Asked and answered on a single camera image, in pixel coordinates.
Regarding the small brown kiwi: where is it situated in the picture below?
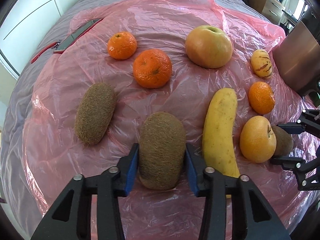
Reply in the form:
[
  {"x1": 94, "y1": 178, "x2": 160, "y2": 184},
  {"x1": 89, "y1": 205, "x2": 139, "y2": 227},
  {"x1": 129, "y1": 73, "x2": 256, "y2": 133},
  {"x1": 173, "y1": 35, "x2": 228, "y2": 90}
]
[{"x1": 272, "y1": 126, "x2": 293, "y2": 156}]

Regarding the small orange-yellow apple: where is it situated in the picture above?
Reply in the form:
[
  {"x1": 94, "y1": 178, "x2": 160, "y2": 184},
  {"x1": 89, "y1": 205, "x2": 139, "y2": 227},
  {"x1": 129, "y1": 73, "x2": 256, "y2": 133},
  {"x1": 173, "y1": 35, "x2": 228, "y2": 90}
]
[{"x1": 240, "y1": 115, "x2": 277, "y2": 163}]

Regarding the yellow banana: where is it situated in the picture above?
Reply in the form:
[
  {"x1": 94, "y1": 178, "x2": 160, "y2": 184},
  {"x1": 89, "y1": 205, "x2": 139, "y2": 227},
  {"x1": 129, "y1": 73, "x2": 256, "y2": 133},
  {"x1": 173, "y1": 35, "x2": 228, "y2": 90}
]
[{"x1": 202, "y1": 88, "x2": 240, "y2": 178}]

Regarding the yellow purple-striped pepino melon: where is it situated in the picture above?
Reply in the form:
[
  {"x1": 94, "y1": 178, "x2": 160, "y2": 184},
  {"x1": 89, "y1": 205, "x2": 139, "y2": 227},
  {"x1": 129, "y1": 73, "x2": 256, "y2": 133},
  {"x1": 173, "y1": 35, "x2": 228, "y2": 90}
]
[{"x1": 251, "y1": 49, "x2": 273, "y2": 79}]

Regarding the large yellow-red apple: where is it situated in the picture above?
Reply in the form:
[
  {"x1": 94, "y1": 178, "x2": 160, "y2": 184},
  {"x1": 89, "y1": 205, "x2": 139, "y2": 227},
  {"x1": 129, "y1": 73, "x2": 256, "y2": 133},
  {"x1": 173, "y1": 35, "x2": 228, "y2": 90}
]
[{"x1": 185, "y1": 25, "x2": 233, "y2": 69}]

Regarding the large mandarin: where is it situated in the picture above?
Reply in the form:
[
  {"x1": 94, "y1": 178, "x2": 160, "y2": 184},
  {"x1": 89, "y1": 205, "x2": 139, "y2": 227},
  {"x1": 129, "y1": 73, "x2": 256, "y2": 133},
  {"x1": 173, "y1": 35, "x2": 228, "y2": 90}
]
[{"x1": 133, "y1": 49, "x2": 172, "y2": 89}]

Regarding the small mandarin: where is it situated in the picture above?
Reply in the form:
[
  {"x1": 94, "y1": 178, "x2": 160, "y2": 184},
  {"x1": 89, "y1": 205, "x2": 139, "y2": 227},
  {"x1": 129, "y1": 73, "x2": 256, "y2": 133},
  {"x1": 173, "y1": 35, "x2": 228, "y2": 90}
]
[{"x1": 107, "y1": 31, "x2": 137, "y2": 60}]

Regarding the grey bed cover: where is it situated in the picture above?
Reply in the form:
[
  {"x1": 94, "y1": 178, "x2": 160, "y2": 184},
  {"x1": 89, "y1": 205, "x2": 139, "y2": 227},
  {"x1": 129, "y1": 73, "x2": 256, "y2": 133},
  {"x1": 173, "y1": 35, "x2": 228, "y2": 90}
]
[{"x1": 1, "y1": 0, "x2": 320, "y2": 240}]

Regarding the wooden drawer cabinet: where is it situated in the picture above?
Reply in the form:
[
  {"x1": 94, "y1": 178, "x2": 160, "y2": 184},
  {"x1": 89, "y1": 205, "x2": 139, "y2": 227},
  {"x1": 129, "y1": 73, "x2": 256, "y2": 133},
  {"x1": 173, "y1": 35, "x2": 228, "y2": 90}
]
[{"x1": 249, "y1": 0, "x2": 285, "y2": 25}]

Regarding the pink plastic sheet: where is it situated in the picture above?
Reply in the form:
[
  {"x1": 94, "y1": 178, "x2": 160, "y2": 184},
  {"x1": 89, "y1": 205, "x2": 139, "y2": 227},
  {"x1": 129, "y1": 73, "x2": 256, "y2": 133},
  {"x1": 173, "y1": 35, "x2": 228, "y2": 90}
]
[{"x1": 23, "y1": 0, "x2": 315, "y2": 230}]

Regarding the smartphone with red case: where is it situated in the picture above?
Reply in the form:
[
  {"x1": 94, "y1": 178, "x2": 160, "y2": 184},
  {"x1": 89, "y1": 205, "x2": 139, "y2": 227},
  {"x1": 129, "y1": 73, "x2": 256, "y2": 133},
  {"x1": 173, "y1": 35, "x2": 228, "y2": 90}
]
[{"x1": 30, "y1": 18, "x2": 102, "y2": 64}]

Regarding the white wardrobe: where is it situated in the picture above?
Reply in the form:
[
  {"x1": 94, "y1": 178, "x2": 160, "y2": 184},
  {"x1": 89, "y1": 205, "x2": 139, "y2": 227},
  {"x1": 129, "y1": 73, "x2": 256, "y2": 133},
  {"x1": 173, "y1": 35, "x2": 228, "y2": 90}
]
[{"x1": 1, "y1": 0, "x2": 78, "y2": 77}]

